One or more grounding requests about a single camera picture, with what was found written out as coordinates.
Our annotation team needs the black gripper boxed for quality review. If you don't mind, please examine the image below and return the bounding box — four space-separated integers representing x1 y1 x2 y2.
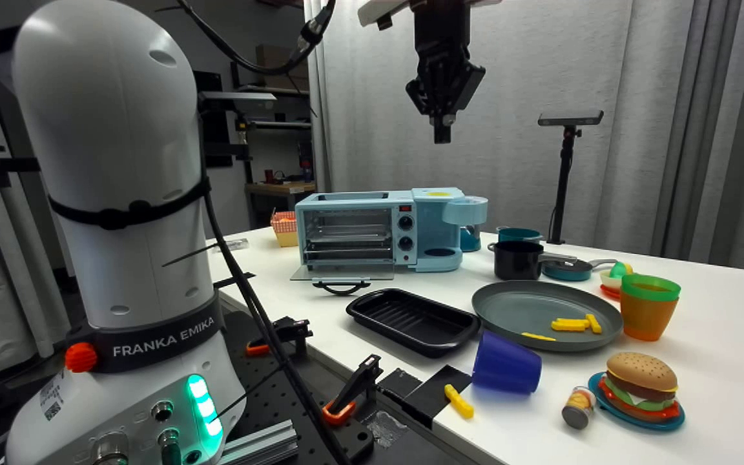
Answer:
402 0 488 148

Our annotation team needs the metal wire oven rack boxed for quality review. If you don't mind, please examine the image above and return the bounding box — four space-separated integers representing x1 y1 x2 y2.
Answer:
302 237 393 262

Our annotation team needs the light blue toaster oven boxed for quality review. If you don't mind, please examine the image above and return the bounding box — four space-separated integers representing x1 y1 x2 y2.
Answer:
293 186 490 277

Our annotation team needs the grey curtain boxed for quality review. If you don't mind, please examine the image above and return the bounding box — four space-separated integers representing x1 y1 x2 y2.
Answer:
304 0 744 277

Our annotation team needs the teal toy pot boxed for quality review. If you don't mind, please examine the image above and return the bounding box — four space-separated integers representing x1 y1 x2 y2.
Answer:
497 226 545 249

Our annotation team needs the dark metal shelf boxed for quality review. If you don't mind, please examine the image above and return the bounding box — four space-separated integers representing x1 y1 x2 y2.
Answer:
196 68 321 227

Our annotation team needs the black toy pot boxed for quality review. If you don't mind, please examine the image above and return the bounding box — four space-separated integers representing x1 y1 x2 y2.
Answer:
485 237 547 282

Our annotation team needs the orange plastic bowl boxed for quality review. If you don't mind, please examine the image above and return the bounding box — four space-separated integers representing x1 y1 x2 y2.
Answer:
269 209 302 251

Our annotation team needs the black ribbed baking tray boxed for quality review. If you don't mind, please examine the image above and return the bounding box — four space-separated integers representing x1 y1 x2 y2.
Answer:
344 286 483 361

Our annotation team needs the grey round plate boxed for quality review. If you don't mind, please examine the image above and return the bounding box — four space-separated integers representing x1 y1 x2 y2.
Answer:
470 277 627 356

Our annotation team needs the green yellow toy food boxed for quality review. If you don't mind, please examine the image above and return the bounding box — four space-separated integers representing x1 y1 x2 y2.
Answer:
604 262 639 291

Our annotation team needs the small red plate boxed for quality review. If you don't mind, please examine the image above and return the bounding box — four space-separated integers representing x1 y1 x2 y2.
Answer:
597 282 627 306

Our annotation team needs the blue plastic cup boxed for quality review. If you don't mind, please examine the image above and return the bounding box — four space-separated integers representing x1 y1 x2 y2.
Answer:
470 328 545 399

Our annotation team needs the orange cup green rim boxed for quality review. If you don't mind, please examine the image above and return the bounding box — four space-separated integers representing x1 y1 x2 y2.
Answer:
617 272 684 343

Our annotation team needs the small toy food can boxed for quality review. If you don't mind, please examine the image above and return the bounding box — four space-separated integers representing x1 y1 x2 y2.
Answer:
557 384 597 432

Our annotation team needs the toy hamburger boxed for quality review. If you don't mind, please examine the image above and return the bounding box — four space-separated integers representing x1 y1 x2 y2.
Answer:
600 348 683 419

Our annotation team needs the black perforated mounting board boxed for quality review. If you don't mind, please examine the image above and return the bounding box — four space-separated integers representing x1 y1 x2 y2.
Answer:
211 291 504 465

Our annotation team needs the small teal plate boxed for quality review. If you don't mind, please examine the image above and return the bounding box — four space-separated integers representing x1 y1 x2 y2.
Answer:
585 369 687 437

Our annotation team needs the black camera tripod stand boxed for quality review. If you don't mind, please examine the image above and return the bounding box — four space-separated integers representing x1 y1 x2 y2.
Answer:
534 109 608 245

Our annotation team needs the teal pan silver handle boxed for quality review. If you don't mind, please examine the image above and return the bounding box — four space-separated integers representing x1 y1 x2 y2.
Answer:
539 254 623 284

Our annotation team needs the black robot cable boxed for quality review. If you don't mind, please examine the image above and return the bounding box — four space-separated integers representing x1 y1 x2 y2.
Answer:
201 175 352 465

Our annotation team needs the black clamp orange handle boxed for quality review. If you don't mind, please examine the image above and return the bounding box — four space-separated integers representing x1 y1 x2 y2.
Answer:
244 315 316 364
317 352 387 432

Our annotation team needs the aluminium profile rail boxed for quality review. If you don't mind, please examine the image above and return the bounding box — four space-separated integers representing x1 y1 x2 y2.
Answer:
215 419 302 465

